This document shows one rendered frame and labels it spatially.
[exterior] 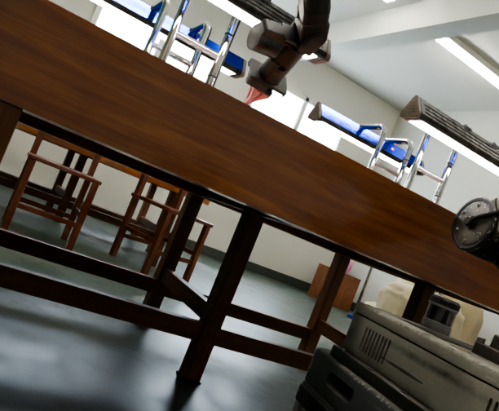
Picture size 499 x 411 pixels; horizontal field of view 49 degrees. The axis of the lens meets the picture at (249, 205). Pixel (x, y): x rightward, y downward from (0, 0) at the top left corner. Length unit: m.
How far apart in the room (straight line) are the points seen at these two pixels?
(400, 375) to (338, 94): 6.90
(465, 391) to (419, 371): 0.11
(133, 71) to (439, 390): 0.77
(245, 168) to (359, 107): 6.99
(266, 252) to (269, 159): 6.34
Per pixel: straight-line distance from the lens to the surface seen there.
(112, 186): 6.51
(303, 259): 7.81
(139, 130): 1.03
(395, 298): 4.34
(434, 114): 1.81
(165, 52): 1.56
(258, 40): 1.19
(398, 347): 1.12
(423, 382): 1.05
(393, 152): 2.44
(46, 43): 1.01
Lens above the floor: 0.54
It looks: 2 degrees up
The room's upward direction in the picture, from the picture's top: 22 degrees clockwise
